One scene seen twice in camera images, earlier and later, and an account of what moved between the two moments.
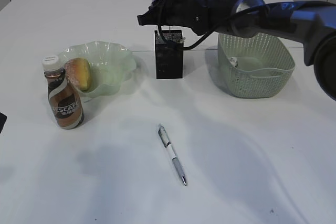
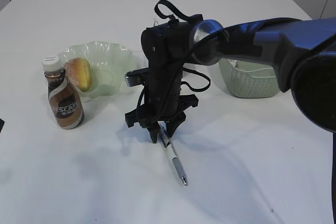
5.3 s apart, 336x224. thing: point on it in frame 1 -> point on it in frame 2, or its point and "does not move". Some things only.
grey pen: (164, 134) does not move
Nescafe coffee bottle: (65, 106) does not move
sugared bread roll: (79, 73) does not move
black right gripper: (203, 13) -> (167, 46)
